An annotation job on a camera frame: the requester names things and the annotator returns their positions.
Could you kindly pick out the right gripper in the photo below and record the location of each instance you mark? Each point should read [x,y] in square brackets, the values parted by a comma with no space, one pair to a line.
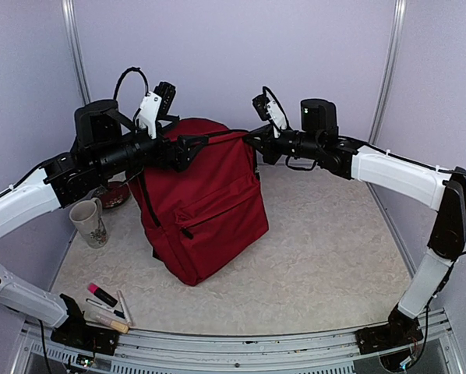
[267,143]

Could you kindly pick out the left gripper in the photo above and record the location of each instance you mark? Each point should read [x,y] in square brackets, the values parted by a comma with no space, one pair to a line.
[179,159]

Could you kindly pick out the red student backpack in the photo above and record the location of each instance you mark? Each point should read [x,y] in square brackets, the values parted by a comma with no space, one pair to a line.
[200,219]

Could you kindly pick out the silver marker pen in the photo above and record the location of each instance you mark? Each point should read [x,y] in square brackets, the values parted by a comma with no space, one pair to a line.
[125,308]

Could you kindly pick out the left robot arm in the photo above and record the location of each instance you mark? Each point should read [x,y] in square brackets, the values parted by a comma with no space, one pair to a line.
[106,143]

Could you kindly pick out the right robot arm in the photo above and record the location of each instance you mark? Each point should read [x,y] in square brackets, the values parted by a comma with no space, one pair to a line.
[441,190]

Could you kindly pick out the red floral round tin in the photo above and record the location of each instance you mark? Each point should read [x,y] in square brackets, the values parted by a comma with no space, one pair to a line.
[113,195]

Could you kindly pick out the floral ceramic mug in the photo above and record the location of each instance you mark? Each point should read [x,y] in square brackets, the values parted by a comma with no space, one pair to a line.
[86,217]

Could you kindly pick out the pink highlighter marker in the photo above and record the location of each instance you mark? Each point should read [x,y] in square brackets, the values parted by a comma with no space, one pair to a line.
[101,294]

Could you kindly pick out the black pen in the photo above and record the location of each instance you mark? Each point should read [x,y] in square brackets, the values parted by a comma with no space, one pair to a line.
[107,308]

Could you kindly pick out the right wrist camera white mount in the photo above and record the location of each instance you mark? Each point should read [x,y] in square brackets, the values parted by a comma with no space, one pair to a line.
[270,110]

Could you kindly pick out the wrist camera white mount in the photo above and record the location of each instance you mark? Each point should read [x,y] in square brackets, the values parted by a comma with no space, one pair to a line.
[270,110]
[153,105]

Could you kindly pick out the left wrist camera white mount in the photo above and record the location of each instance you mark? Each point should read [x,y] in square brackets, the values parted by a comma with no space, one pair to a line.
[153,105]

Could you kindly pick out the left aluminium corner post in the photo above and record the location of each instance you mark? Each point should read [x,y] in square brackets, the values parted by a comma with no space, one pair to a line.
[69,15]

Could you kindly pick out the aluminium corner post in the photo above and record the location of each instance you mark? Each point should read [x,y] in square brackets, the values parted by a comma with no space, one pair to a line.
[389,69]
[69,15]

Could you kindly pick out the right aluminium corner post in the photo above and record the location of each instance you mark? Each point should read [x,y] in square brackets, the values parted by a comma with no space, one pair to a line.
[389,69]

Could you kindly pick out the aluminium front rail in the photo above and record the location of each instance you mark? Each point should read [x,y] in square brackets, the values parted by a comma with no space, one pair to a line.
[145,351]

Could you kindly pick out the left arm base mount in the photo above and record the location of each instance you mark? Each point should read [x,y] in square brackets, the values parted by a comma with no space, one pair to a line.
[75,332]

